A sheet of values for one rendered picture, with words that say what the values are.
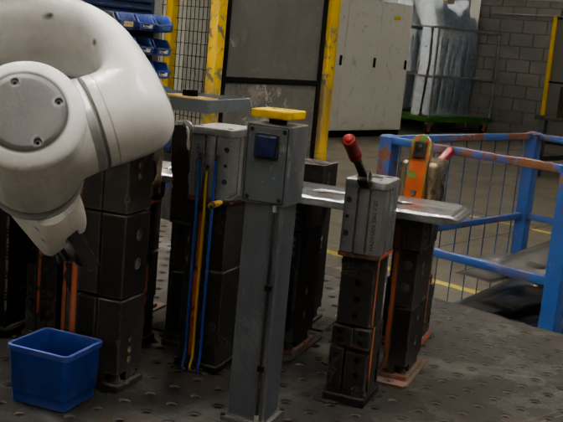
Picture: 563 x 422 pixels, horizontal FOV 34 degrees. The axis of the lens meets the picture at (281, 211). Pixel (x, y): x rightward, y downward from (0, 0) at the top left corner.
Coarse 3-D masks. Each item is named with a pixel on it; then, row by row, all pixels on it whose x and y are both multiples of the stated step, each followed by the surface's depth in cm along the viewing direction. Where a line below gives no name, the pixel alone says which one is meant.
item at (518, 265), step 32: (384, 160) 349; (512, 160) 313; (480, 224) 411; (448, 256) 333; (480, 256) 367; (512, 256) 357; (544, 256) 368; (448, 288) 404; (512, 288) 379; (544, 288) 308; (544, 320) 309
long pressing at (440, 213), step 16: (304, 192) 161; (320, 192) 162; (336, 192) 165; (336, 208) 154; (400, 208) 150; (416, 208) 154; (432, 208) 155; (448, 208) 157; (464, 208) 160; (448, 224) 148
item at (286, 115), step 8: (256, 112) 127; (264, 112) 127; (272, 112) 127; (280, 112) 126; (288, 112) 126; (296, 112) 127; (304, 112) 130; (272, 120) 129; (280, 120) 128; (288, 120) 126; (296, 120) 128
